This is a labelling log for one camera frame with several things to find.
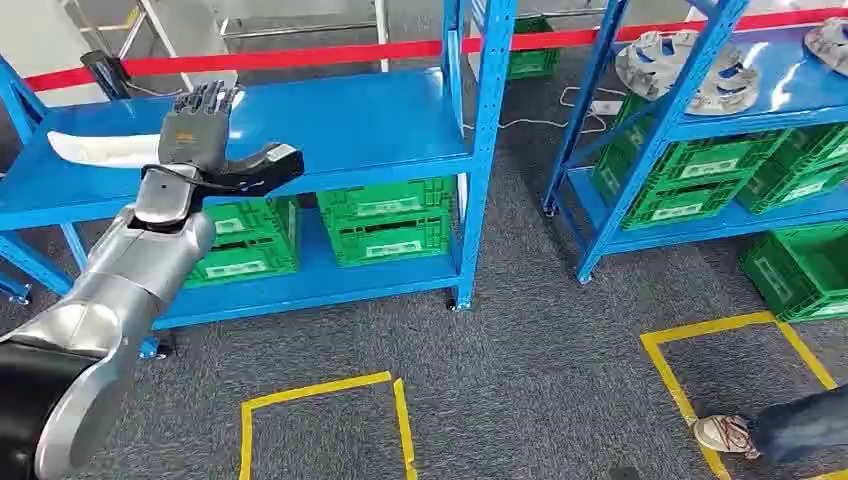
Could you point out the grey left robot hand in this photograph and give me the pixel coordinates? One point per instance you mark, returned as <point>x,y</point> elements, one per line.
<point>195,136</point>

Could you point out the white curved plastic shell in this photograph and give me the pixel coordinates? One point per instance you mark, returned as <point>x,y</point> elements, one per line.
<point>99,149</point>

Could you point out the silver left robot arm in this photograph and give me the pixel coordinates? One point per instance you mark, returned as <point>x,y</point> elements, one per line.
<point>132,265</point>

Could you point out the green plastic crate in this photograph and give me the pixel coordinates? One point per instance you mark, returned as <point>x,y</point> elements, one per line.
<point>676,208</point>
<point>391,246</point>
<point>391,202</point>
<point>818,146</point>
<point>795,189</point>
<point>252,218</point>
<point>533,65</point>
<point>238,265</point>
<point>619,166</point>
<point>805,272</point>
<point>715,162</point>

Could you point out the red barrier tape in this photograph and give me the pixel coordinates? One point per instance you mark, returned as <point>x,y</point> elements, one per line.
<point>298,56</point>

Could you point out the blue metal shelf rack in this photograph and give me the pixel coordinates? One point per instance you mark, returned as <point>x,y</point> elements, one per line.
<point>364,119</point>
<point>795,79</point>

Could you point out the yellow floor tape square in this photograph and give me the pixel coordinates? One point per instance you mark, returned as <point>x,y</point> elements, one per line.
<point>669,371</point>
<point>246,430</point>

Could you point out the white power strip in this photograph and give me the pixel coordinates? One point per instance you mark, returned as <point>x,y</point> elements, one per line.
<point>606,107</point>

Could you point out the grey metal disc part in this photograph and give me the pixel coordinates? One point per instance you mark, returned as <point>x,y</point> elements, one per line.
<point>646,66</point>
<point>831,43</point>
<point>732,83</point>

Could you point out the person's shoe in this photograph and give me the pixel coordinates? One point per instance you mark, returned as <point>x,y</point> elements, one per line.
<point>722,434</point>

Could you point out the metal ladder frame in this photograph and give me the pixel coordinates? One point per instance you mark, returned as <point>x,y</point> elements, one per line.
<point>156,30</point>

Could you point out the steel table frame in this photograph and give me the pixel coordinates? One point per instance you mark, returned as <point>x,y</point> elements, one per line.
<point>298,26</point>

